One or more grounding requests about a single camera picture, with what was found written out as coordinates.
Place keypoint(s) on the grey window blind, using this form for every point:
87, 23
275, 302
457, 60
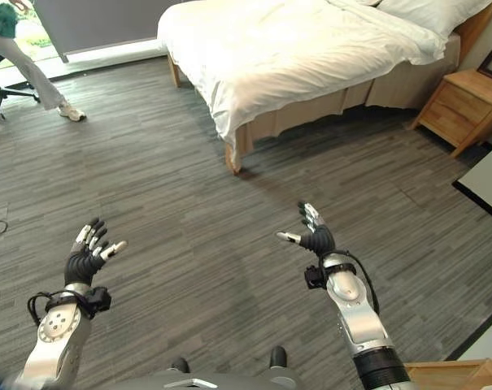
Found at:
95, 22

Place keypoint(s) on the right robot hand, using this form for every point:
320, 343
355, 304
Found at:
316, 237

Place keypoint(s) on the white pillow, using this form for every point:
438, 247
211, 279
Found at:
428, 14

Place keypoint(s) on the wooden bed frame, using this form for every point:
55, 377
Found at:
453, 61

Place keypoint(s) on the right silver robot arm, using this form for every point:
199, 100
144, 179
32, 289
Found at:
359, 321

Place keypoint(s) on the robot torso and feet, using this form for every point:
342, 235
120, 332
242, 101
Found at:
225, 371

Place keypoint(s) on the white table with black edge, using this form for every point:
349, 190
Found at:
483, 178

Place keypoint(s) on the person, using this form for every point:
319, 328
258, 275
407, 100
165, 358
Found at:
22, 61

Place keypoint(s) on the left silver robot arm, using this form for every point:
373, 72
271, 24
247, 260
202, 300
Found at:
56, 325

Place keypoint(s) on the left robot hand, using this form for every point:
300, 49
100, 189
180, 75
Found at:
81, 266

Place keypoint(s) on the beige bed skirt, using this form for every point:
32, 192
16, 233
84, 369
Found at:
343, 101

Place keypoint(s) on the white duvet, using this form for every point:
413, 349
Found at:
294, 53

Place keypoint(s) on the dark picture frame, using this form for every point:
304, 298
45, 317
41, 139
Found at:
490, 64

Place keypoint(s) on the black office chair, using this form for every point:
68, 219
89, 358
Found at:
3, 81

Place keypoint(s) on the wooden furniture piece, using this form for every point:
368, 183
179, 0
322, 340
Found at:
457, 373

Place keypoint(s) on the wooden nightstand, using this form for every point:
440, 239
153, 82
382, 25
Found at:
459, 107

